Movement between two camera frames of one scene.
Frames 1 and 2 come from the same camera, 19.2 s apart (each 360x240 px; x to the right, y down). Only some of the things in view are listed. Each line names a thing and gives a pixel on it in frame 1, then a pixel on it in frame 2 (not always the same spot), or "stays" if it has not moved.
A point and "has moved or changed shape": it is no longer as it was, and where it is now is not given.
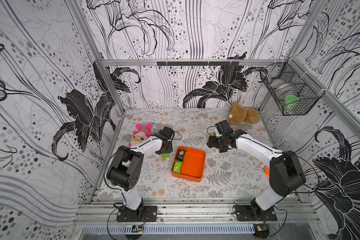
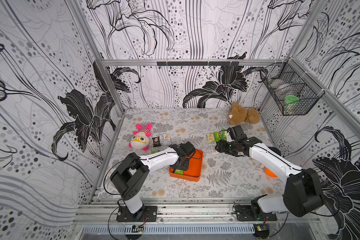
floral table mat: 194,169 stays
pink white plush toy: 142,133 stays
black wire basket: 295,93 stays
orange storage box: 189,164 stays
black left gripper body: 168,149 -> 183,165
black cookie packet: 180,155 has moved or changed shape
